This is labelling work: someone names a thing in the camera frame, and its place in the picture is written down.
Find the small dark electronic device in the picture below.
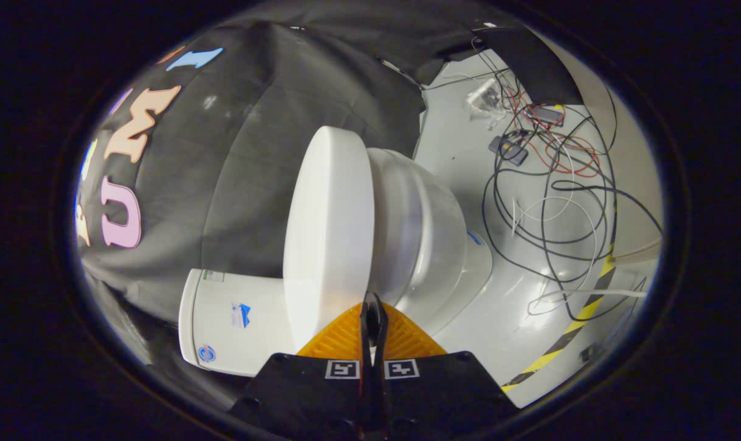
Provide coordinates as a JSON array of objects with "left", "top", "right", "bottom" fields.
[{"left": 488, "top": 134, "right": 529, "bottom": 167}]

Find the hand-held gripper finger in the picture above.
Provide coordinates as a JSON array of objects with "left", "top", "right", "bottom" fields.
[
  {"left": 230, "top": 293, "right": 375, "bottom": 441},
  {"left": 374, "top": 293, "right": 519, "bottom": 440}
]

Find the black backdrop cloth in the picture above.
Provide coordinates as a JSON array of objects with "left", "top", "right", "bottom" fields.
[{"left": 75, "top": 0, "right": 585, "bottom": 408}]

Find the tangle of floor cables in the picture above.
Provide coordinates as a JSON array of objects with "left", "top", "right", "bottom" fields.
[{"left": 468, "top": 37, "right": 665, "bottom": 323}]

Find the white toilet tank lid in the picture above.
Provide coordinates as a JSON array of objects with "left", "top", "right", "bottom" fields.
[{"left": 178, "top": 268, "right": 205, "bottom": 369}]

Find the yellow black hazard tape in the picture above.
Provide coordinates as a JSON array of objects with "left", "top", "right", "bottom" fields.
[{"left": 501, "top": 244, "right": 617, "bottom": 393}]

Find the small grey electronic device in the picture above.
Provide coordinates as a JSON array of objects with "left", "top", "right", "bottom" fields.
[{"left": 525, "top": 105, "right": 566, "bottom": 128}]

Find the white toilet seat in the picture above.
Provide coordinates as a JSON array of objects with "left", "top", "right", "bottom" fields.
[{"left": 366, "top": 148, "right": 435, "bottom": 307}]

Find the white toilet body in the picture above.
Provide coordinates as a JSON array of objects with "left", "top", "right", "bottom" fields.
[{"left": 190, "top": 160, "right": 494, "bottom": 377}]

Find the clear plastic bag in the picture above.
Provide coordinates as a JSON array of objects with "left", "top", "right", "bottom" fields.
[{"left": 466, "top": 78, "right": 508, "bottom": 130}]

